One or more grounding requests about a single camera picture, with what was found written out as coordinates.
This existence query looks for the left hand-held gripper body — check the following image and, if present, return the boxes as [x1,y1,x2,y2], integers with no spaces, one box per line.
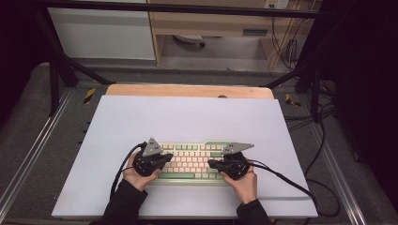
[132,137,164,178]

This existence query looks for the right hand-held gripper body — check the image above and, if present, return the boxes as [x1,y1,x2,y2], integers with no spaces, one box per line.
[218,142,255,181]

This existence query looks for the pink and green keyboard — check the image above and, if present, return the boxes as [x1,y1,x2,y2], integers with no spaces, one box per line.
[145,140,247,188]

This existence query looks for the person's left hand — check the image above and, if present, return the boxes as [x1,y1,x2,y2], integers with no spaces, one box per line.
[122,159,161,192]

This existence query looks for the person's right hand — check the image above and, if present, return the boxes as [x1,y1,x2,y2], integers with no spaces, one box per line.
[220,158,258,206]

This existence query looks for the white board sheet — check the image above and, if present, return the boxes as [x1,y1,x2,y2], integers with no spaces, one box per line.
[51,95,319,219]

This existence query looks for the yellow and black tape strip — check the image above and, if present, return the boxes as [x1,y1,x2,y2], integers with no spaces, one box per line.
[283,93,302,108]
[83,87,97,105]

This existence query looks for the office chair base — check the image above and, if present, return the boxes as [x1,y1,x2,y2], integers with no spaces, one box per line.
[172,34,207,49]

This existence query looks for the white cabinet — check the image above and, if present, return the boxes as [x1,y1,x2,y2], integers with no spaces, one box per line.
[46,0,157,61]

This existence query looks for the wooden desk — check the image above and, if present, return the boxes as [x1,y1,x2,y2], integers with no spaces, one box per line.
[146,0,324,69]

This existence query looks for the black curtain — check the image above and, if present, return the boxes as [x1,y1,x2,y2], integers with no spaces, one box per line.
[313,0,398,215]
[0,0,53,126]

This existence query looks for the white power strip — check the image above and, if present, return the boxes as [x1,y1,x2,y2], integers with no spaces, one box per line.
[264,0,291,10]

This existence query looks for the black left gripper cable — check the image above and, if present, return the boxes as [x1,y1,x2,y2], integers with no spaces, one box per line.
[109,142,147,202]

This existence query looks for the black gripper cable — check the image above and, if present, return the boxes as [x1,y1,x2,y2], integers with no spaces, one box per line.
[109,142,147,202]
[247,158,342,218]

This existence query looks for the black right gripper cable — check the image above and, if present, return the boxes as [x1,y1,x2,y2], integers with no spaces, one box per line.
[247,158,342,218]

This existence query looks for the black floor cable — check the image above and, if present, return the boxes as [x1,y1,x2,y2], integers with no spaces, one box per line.
[283,101,338,178]

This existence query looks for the aluminium rail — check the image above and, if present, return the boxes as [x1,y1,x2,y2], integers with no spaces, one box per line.
[0,88,74,217]
[307,123,368,225]

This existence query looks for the black metal frame stand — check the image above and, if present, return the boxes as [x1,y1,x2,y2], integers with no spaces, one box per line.
[264,18,332,124]
[34,8,116,117]

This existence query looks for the hanging cable bundle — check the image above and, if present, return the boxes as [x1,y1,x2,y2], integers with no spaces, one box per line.
[269,15,302,71]

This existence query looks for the black metal frame crossbar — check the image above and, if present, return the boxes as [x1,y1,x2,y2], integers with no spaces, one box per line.
[37,0,327,20]

